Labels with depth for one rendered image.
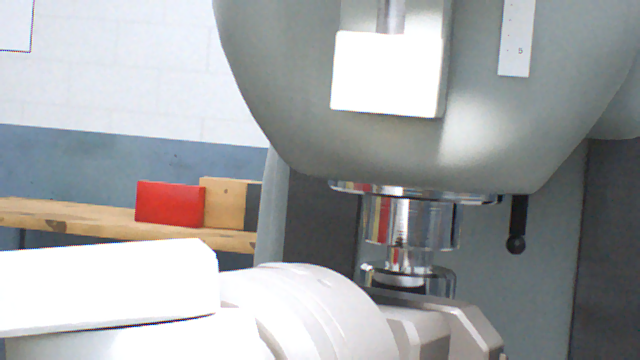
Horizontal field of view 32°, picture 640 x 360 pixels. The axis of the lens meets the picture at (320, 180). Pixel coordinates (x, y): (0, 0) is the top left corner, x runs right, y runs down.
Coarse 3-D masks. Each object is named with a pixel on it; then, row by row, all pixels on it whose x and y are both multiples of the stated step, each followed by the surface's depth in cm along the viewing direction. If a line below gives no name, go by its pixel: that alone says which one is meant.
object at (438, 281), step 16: (368, 272) 54; (384, 272) 53; (400, 272) 53; (416, 272) 53; (432, 272) 53; (448, 272) 54; (384, 288) 53; (400, 288) 52; (416, 288) 52; (432, 288) 53; (448, 288) 53
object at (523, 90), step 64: (256, 0) 47; (320, 0) 46; (512, 0) 44; (576, 0) 45; (256, 64) 48; (320, 64) 46; (512, 64) 44; (576, 64) 45; (320, 128) 47; (384, 128) 46; (448, 128) 45; (512, 128) 45; (576, 128) 47; (512, 192) 49
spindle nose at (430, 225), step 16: (368, 208) 54; (384, 208) 53; (400, 208) 52; (416, 208) 52; (432, 208) 52; (448, 208) 53; (368, 224) 54; (384, 224) 53; (400, 224) 52; (416, 224) 52; (432, 224) 52; (448, 224) 53; (368, 240) 54; (384, 240) 53; (400, 240) 52; (416, 240) 52; (432, 240) 52; (448, 240) 53
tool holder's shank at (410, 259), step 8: (392, 248) 54; (400, 248) 54; (392, 256) 54; (400, 256) 54; (408, 256) 54; (416, 256) 54; (424, 256) 54; (432, 256) 54; (392, 264) 54; (400, 264) 54; (408, 264) 54; (416, 264) 54; (424, 264) 54; (432, 264) 54
